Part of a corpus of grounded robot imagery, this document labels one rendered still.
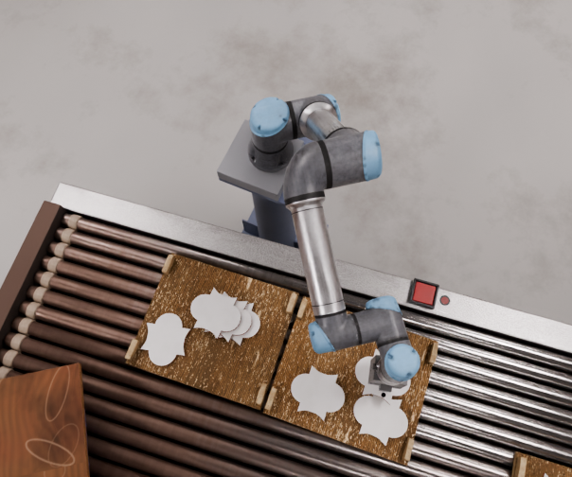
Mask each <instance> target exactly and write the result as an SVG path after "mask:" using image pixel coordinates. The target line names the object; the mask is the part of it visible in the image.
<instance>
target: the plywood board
mask: <svg viewBox="0 0 572 477"><path fill-rule="evenodd" d="M0 477H90V475H89V462H88V449H87V436H86V424H85V411H84V398H83V386H82V372H81V363H74V364H69V365H66V366H61V367H56V368H51V369H46V370H43V371H38V372H33V373H28V374H24V375H20V376H15V377H10V378H5V379H0Z"/></svg>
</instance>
